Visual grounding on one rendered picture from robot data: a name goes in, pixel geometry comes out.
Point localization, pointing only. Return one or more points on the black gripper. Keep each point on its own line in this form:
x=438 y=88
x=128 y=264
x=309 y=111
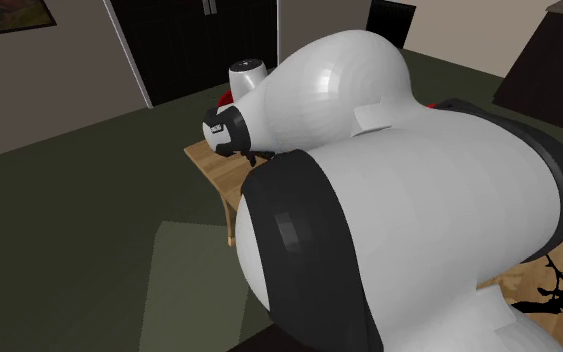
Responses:
x=253 y=156

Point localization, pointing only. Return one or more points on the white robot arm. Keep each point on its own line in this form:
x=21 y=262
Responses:
x=408 y=195

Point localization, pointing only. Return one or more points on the wooden table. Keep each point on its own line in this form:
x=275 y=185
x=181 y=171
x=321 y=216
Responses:
x=217 y=170

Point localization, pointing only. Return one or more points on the small red object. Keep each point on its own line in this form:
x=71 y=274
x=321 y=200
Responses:
x=224 y=99

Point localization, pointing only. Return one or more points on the white cylindrical appliance black top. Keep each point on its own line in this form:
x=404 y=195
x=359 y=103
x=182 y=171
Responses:
x=246 y=80

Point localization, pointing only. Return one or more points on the dark double-door cabinet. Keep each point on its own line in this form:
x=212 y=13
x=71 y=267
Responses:
x=198 y=46

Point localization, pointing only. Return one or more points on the dark cabinet with pale top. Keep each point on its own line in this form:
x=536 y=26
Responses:
x=554 y=73

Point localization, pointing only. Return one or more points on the black branch-shaped object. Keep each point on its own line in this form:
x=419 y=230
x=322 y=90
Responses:
x=561 y=297

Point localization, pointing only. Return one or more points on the framed wall picture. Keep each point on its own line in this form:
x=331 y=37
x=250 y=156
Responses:
x=3 y=13

